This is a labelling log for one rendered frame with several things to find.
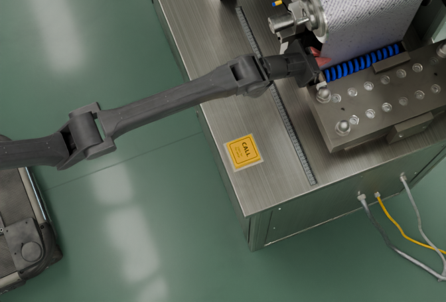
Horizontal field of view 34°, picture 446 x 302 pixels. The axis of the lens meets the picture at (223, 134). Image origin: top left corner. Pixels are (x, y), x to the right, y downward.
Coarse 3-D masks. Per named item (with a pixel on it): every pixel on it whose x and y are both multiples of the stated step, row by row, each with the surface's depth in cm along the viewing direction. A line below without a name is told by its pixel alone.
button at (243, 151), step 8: (248, 136) 192; (232, 144) 191; (240, 144) 191; (248, 144) 191; (232, 152) 190; (240, 152) 190; (248, 152) 190; (256, 152) 190; (232, 160) 191; (240, 160) 190; (248, 160) 190; (256, 160) 191
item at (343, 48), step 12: (408, 12) 170; (384, 24) 171; (396, 24) 174; (408, 24) 177; (348, 36) 170; (360, 36) 173; (372, 36) 176; (384, 36) 179; (396, 36) 182; (324, 48) 171; (336, 48) 175; (348, 48) 178; (360, 48) 181; (372, 48) 185; (336, 60) 183
